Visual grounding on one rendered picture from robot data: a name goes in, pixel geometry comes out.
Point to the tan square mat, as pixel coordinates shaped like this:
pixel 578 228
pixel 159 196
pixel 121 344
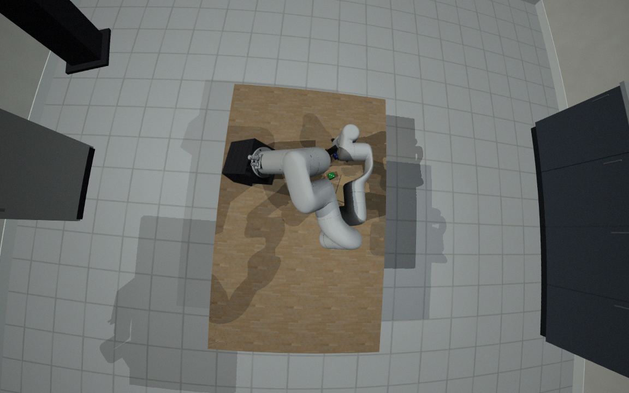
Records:
pixel 343 180

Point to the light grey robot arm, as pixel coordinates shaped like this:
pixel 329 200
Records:
pixel 319 196

